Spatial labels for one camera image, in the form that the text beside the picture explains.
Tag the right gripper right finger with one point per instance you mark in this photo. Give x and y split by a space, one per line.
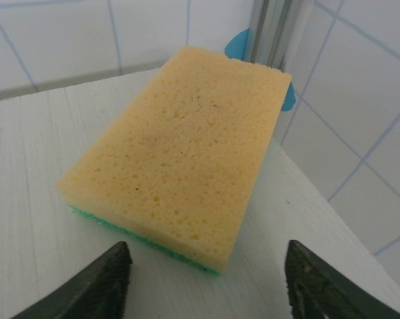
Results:
316 292

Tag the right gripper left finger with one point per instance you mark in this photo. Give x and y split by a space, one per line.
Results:
97 292

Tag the green scouring sponge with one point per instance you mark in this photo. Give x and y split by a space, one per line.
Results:
173 149

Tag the blue wall sticker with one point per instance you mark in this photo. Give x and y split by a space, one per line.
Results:
289 99
238 44

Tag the aluminium corner post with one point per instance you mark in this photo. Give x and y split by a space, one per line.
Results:
269 30

